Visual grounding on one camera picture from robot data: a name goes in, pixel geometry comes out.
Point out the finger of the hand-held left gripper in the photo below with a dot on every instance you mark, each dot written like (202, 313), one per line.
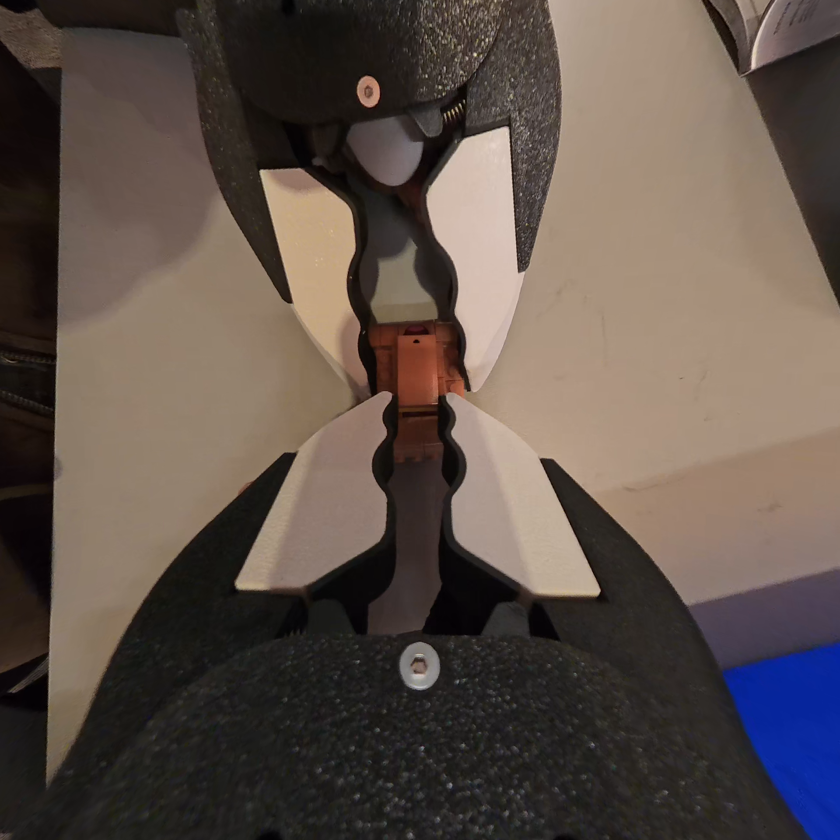
(479, 236)
(309, 256)

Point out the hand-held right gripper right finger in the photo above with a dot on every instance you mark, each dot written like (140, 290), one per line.
(519, 512)

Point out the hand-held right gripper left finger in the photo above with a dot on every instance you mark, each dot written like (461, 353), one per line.
(322, 512)

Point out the brown lego assembly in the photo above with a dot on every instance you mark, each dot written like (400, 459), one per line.
(418, 374)

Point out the large blue plastic bin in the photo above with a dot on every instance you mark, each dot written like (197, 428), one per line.
(788, 748)

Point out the lego instruction booklet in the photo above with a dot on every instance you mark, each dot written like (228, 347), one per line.
(788, 29)

